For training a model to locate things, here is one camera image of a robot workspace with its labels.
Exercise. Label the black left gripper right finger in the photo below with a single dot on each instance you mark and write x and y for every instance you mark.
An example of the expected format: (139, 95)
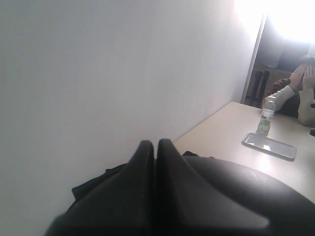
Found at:
(193, 207)

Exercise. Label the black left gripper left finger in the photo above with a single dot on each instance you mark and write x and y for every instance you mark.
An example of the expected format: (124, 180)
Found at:
(119, 206)

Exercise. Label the black helmet with tinted visor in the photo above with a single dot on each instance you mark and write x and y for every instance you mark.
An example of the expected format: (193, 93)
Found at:
(288, 212)

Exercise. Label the grey rectangular tray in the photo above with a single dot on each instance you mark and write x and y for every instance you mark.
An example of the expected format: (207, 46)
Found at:
(270, 146)

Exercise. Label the clear plastic water bottle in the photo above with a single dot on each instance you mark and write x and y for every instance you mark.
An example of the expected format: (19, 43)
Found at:
(267, 113)

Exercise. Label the seated person in background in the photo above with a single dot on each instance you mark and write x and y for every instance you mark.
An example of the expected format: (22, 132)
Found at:
(295, 96)

